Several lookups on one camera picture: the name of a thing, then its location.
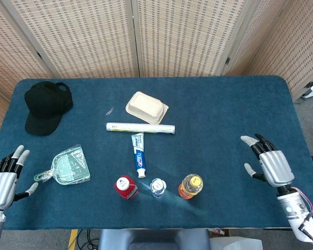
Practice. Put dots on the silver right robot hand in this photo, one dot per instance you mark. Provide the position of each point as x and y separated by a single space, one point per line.
276 169

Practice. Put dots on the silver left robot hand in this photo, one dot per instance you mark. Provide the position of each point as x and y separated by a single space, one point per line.
1 187

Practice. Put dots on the yellow cap orange drink bottle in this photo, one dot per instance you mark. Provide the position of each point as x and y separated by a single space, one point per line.
191 186

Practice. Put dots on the clear water bottle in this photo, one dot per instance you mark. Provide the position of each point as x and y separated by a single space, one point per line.
157 186

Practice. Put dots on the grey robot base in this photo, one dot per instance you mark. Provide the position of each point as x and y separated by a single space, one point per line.
151 238

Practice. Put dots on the green dustpan in plastic bag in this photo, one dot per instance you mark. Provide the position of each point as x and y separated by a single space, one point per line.
67 166

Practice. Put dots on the blue table cloth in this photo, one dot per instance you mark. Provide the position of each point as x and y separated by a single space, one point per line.
211 143

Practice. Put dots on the white box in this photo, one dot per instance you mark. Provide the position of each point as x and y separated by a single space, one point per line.
234 245

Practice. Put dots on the black baseball cap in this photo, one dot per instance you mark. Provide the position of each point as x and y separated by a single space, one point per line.
45 104

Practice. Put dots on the red juice bottle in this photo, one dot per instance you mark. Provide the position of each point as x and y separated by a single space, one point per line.
125 188

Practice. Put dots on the metal paper clip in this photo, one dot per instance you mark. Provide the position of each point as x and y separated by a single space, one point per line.
109 111

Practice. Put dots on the blue white toothpaste tube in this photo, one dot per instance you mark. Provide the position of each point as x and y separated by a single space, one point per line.
138 156

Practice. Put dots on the beige takeaway box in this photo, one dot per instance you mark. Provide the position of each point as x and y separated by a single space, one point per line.
146 106

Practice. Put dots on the white green wrapped roll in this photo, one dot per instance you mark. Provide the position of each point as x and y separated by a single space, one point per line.
135 127

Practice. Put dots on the woven folding screen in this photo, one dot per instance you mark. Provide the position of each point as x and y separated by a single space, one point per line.
185 36

